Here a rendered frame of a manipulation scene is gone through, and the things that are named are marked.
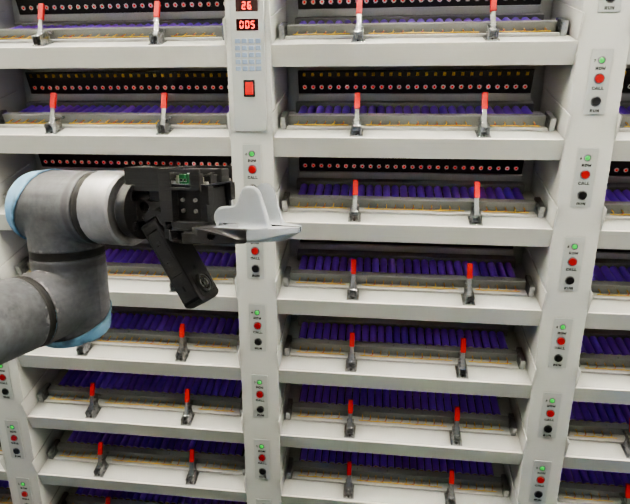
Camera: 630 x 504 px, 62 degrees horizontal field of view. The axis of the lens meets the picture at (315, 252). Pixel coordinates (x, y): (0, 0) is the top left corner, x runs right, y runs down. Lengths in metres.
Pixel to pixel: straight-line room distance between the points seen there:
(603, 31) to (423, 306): 0.66
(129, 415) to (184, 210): 1.04
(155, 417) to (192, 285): 0.95
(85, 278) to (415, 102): 0.87
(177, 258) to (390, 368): 0.82
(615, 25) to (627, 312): 0.60
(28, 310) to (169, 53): 0.72
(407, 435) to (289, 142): 0.79
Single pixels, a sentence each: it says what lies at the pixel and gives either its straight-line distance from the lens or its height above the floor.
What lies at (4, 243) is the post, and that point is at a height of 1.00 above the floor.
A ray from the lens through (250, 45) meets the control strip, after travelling 1.17.
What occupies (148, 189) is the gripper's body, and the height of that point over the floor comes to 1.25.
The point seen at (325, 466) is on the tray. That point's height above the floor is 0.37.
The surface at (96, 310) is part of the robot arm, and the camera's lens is 0.73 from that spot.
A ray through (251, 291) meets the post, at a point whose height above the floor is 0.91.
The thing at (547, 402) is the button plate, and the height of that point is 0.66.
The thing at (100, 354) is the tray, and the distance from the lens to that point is 1.49.
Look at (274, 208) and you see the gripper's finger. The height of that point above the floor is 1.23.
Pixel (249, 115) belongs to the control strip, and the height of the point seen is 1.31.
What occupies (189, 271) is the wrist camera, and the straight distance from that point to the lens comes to 0.62.
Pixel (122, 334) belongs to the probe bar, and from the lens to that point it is 1.50.
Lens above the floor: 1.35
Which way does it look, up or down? 16 degrees down
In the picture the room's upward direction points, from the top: straight up
